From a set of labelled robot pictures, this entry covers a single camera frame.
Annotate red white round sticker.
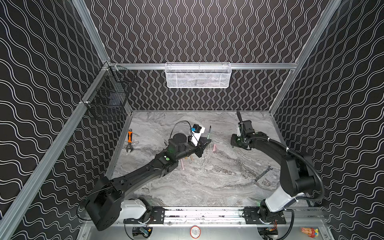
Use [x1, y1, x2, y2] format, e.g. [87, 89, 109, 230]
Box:
[190, 226, 201, 240]

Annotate black wire basket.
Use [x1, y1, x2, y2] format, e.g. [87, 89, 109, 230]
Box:
[85, 65, 136, 122]

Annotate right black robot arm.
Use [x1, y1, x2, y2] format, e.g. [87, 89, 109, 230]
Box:
[231, 120, 325, 215]

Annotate orange handled adjustable wrench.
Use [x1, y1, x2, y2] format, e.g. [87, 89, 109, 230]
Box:
[126, 129, 134, 153]

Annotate orange red small object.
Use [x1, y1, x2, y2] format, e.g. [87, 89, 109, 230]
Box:
[301, 228, 319, 239]

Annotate green pen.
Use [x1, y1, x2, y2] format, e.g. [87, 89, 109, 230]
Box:
[207, 126, 212, 139]

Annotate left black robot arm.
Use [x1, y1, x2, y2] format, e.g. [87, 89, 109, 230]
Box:
[82, 134, 211, 231]

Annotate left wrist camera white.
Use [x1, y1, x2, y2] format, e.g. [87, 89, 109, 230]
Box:
[191, 124, 206, 147]

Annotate black corrugated cable conduit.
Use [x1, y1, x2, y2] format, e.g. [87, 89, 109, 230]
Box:
[236, 110, 326, 202]

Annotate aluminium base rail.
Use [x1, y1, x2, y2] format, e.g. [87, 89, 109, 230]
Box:
[86, 206, 326, 226]

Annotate white mesh wire basket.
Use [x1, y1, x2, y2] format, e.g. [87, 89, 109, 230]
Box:
[165, 62, 232, 89]

